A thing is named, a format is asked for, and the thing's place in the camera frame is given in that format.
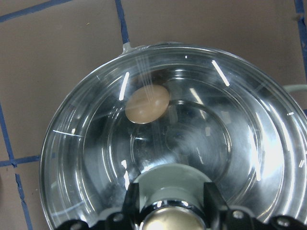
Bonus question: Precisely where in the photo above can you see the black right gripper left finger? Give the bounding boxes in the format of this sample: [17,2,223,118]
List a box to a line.
[57,183,141,230]

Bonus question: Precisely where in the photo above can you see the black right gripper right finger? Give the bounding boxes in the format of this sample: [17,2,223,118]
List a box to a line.
[203,182,307,230]

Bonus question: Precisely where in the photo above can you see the glass pot lid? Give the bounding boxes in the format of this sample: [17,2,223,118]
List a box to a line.
[40,56,307,230]

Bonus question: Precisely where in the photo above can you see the beige egg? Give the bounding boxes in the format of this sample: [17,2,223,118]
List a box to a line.
[125,85,170,124]

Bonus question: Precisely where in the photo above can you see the brown paper table cover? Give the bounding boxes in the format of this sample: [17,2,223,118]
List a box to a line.
[0,0,307,230]

